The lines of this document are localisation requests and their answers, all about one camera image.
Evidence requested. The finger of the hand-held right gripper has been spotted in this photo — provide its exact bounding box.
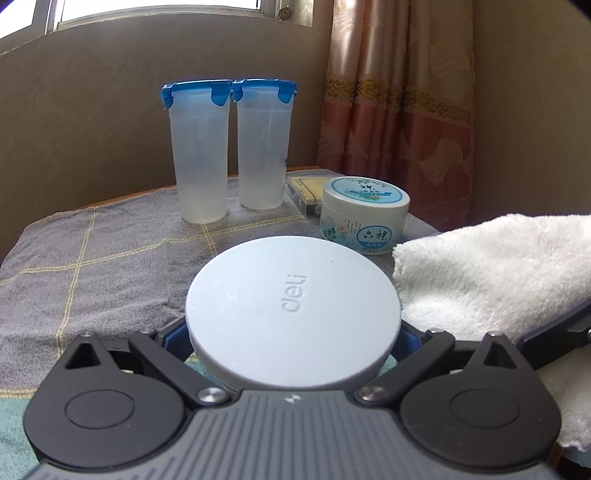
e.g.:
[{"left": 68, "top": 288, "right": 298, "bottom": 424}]
[{"left": 517, "top": 302, "right": 591, "bottom": 358}]

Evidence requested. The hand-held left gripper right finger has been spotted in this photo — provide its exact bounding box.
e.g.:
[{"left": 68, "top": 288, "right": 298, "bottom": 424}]
[{"left": 353, "top": 320, "right": 532, "bottom": 409}]

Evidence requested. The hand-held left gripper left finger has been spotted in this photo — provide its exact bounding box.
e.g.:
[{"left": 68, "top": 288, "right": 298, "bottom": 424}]
[{"left": 62, "top": 323, "right": 232, "bottom": 409}]

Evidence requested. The white fluffy towel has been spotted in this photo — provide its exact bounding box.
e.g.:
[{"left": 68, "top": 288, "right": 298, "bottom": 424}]
[{"left": 392, "top": 213, "right": 591, "bottom": 462}]

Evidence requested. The white lidded wipes tub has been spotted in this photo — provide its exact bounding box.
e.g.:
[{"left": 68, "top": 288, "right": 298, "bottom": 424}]
[{"left": 185, "top": 236, "right": 402, "bottom": 391}]

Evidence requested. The white round jar green label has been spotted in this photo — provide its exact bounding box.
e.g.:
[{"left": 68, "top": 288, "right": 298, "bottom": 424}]
[{"left": 320, "top": 176, "right": 411, "bottom": 256}]

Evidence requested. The tall clear container blue lid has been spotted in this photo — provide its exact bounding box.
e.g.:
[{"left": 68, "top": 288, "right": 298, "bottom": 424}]
[{"left": 161, "top": 79, "right": 234, "bottom": 224}]

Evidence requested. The tall clear container crown mark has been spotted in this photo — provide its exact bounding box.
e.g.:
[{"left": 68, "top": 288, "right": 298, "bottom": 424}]
[{"left": 231, "top": 78, "right": 298, "bottom": 210}]

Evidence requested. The grey and teal checked tablecloth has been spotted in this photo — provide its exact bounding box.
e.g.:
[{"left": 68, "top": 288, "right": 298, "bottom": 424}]
[{"left": 0, "top": 175, "right": 444, "bottom": 462}]

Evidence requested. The clear box with yellow board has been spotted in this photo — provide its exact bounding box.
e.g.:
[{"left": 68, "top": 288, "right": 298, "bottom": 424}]
[{"left": 285, "top": 173, "right": 335, "bottom": 217}]

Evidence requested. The pink patterned curtain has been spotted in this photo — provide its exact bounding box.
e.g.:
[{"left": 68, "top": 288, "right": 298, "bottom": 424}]
[{"left": 316, "top": 0, "right": 476, "bottom": 232}]

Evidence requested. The window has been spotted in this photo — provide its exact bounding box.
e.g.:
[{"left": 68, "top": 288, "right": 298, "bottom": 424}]
[{"left": 28, "top": 0, "right": 319, "bottom": 35}]

